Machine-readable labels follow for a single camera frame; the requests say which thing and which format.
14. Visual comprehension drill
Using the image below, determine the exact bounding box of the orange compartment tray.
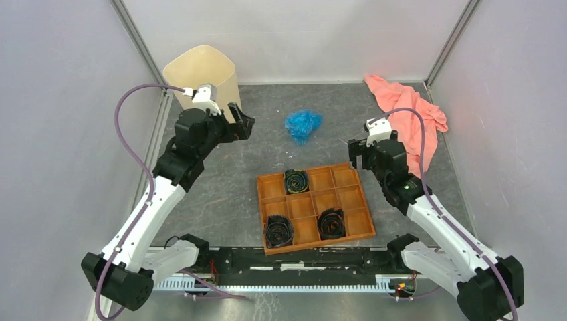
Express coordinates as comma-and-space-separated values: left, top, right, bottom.
256, 163, 376, 255

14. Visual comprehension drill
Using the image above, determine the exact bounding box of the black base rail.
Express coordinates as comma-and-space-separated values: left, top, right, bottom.
190, 247, 412, 286

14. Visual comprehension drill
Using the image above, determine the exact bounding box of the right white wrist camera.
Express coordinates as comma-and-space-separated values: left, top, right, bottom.
364, 117, 392, 147

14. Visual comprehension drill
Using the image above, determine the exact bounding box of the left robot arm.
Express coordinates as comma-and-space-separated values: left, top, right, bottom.
81, 103, 255, 311

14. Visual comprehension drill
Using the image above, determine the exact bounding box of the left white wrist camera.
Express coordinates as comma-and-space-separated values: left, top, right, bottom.
182, 84, 221, 116

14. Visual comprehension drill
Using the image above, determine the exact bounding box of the pink cloth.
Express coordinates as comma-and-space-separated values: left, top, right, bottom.
364, 75, 449, 177

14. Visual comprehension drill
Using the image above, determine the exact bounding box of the black bag roll top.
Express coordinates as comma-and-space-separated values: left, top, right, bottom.
283, 169, 309, 195

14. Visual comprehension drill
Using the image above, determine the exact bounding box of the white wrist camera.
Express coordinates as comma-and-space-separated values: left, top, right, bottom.
182, 84, 221, 116
364, 117, 392, 147

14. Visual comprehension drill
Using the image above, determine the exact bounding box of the blue plastic trash bag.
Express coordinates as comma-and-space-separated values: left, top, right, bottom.
284, 110, 323, 146

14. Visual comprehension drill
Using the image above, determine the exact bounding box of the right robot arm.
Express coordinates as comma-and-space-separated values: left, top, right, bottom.
348, 138, 524, 320

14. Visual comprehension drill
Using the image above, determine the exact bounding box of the white slotted cable duct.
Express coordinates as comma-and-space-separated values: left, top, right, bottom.
153, 274, 398, 294

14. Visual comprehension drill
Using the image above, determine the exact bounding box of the beige trash bin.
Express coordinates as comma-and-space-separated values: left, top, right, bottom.
162, 45, 242, 123

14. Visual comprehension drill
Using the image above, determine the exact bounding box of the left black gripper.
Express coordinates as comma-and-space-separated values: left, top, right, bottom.
197, 102, 255, 159

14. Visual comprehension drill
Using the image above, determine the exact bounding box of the black bag roll right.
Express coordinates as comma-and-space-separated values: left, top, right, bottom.
317, 207, 346, 240

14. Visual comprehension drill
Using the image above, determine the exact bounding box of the black bag roll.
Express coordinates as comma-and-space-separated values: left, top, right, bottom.
263, 215, 294, 249
283, 169, 309, 195
317, 207, 346, 240

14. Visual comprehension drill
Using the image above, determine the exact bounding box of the black bag roll left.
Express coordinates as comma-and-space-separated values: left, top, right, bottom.
263, 215, 294, 249

